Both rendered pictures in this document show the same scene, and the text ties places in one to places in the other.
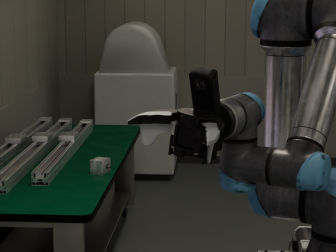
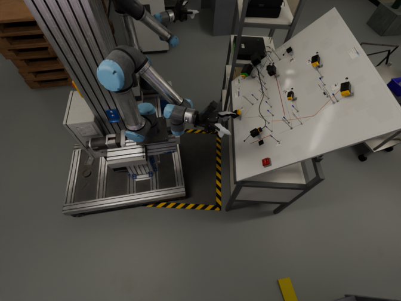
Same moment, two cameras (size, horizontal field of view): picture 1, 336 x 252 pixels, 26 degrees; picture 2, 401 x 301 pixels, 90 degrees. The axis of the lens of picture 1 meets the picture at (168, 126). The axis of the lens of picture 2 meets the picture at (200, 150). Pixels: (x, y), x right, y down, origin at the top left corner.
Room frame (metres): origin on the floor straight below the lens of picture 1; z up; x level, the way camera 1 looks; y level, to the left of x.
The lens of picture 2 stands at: (1.49, 0.56, 2.32)
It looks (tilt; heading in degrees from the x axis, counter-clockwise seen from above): 58 degrees down; 253
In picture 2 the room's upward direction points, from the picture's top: 3 degrees clockwise
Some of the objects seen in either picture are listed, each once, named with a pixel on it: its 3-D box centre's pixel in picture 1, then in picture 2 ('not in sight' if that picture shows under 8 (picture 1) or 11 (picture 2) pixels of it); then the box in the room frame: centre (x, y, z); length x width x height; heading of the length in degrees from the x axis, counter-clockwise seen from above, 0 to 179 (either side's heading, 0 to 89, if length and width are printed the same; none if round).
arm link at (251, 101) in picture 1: (239, 114); (175, 113); (1.42, -0.14, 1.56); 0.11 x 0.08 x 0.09; 151
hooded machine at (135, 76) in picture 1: (138, 99); not in sight; (6.88, 0.28, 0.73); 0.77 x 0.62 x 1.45; 86
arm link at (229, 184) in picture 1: (245, 163); (178, 123); (1.41, -0.16, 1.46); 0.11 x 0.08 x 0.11; 61
